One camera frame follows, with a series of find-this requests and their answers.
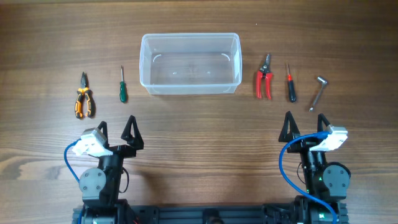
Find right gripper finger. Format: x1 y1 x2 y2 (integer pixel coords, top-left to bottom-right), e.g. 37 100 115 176
278 111 301 142
317 113 330 132

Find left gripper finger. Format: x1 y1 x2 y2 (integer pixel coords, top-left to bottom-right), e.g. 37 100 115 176
121 115 144 150
98 121 108 146

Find silver L socket wrench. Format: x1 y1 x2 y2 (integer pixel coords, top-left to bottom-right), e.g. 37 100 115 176
309 76 328 112

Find black red screwdriver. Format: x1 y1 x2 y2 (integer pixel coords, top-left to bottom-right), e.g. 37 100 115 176
287 63 297 103

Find orange black pliers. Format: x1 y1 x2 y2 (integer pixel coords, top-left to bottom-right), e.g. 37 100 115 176
74 72 96 119

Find red handled wire cutters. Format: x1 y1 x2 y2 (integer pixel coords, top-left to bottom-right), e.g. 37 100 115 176
256 54 273 100

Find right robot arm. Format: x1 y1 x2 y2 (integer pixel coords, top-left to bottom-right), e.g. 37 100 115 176
278 111 351 224

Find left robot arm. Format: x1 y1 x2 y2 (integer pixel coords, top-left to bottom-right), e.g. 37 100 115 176
73 115 144 224

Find clear plastic container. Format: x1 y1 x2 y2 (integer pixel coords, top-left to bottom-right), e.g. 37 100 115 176
139 33 243 95

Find green handled screwdriver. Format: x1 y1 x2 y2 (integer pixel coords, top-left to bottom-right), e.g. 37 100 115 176
119 65 127 103

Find left blue cable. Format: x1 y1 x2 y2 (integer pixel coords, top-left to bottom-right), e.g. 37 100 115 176
63 139 82 184

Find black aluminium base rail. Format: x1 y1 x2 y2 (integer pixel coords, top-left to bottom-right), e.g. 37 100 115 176
72 203 349 224

